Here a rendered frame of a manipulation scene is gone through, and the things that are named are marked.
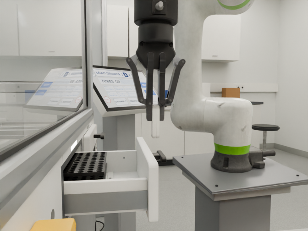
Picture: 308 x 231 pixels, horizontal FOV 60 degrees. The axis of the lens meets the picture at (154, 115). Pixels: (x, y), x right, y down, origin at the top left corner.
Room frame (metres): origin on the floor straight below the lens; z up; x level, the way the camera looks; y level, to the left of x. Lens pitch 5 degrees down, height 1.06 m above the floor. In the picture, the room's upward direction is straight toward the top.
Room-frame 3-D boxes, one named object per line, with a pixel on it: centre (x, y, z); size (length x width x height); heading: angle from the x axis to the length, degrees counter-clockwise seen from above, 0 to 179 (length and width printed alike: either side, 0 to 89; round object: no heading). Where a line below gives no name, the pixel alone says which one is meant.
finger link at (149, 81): (0.58, 0.01, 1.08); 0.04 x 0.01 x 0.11; 8
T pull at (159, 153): (0.61, -0.01, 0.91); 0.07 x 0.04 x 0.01; 8
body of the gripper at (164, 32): (0.58, 0.00, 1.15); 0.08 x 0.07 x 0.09; 98
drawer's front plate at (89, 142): (0.90, 0.21, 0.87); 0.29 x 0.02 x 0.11; 8
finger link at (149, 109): (0.58, 0.02, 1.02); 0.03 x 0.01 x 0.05; 98
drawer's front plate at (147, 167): (0.61, 0.02, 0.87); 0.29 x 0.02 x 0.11; 8
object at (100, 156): (0.59, 0.12, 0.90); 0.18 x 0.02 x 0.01; 8
